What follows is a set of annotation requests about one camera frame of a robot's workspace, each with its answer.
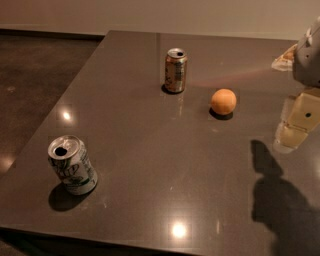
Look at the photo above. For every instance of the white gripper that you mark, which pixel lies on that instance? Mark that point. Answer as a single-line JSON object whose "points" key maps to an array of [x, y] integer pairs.
{"points": [[308, 61]]}

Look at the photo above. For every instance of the green white 7up can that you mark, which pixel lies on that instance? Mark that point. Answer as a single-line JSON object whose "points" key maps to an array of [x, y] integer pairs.
{"points": [[69, 159]]}

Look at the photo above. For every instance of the brown soda can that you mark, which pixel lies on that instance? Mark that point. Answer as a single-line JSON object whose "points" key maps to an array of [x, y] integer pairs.
{"points": [[175, 70]]}

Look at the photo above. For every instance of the crumpled snack wrapper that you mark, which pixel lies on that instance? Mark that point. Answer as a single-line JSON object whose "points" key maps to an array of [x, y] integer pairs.
{"points": [[285, 61]]}

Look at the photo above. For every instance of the orange ball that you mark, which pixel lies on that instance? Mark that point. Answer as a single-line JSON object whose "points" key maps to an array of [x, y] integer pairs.
{"points": [[223, 101]]}

